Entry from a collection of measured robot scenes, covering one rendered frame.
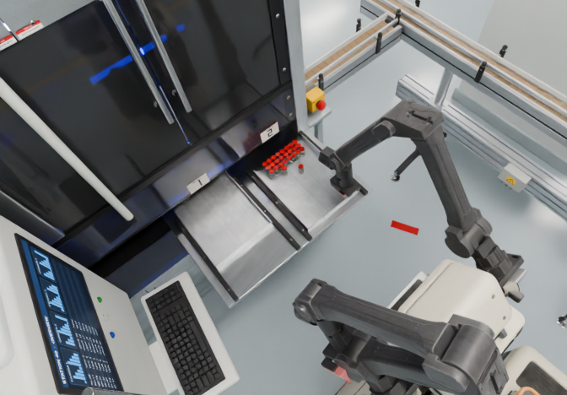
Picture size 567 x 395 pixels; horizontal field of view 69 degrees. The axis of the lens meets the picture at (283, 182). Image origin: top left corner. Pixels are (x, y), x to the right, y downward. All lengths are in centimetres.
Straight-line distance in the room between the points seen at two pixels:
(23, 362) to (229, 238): 86
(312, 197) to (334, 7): 242
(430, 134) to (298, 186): 77
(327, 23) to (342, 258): 200
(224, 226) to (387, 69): 205
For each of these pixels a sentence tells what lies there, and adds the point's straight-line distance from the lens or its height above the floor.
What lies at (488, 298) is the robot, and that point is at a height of 138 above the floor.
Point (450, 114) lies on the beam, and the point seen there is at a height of 54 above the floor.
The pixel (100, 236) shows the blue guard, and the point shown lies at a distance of 152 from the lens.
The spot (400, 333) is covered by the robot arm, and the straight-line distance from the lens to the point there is 80.
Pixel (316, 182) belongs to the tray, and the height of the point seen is 88.
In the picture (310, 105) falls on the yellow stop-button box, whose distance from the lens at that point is 172.
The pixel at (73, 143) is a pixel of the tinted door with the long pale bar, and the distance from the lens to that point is 121.
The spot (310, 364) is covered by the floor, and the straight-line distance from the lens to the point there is 234.
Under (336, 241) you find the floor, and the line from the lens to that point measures 250.
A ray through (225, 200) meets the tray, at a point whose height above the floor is 88.
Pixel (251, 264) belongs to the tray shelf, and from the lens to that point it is 155.
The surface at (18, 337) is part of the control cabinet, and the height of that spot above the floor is 155.
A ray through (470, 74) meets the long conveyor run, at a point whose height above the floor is 89.
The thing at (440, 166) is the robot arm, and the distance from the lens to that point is 106.
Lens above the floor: 232
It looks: 60 degrees down
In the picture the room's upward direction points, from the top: 11 degrees counter-clockwise
